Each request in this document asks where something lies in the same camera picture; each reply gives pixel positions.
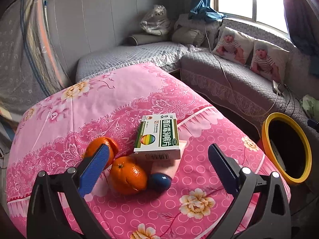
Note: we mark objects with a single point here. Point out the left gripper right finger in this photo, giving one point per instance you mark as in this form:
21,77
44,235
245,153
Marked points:
271,216

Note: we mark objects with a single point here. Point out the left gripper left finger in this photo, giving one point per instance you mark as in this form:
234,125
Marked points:
46,217

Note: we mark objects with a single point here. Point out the orange peel piece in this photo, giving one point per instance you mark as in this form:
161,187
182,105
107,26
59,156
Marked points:
95,144

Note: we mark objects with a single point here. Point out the whole orange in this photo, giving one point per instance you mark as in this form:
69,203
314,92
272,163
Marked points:
127,177

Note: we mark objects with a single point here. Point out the pink tube blue cap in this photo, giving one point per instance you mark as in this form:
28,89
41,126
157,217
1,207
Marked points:
162,168

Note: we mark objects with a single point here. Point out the green white medicine box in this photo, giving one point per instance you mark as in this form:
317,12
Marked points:
158,138

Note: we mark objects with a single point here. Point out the yellow rimmed trash bin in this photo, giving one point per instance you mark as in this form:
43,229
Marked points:
286,145

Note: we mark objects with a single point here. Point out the green patterned cloth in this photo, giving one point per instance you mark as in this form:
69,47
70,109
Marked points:
311,107

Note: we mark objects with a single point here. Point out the white charger device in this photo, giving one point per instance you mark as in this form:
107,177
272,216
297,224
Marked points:
278,88

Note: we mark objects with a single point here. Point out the grey quilted sofa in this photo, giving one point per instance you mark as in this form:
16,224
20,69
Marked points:
227,84

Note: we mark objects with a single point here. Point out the baby print pillow right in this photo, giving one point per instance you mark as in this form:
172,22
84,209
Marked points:
269,61

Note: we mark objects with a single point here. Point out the baby print pillow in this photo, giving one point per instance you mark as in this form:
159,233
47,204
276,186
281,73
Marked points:
234,46
269,61

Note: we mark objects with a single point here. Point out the pink floral table cloth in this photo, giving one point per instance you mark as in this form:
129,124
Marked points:
54,133

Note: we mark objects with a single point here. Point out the baby print pillow left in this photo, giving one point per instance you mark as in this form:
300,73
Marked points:
234,46

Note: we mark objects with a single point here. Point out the purple curtain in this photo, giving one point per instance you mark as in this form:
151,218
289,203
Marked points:
302,23

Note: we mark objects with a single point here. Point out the window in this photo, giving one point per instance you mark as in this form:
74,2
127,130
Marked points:
266,12

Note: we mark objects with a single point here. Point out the grey cushion pile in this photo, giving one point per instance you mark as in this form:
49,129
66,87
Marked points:
195,32

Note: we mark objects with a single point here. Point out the striped grey drape cloth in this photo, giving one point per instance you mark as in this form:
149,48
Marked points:
30,68

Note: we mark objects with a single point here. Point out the blue curtain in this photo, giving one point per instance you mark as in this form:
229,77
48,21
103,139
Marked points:
202,11

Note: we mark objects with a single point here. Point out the silver plastic bag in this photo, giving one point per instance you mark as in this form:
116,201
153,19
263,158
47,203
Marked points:
156,22

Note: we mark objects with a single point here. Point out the grey bolster pillow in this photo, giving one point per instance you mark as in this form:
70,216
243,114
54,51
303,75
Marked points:
145,38

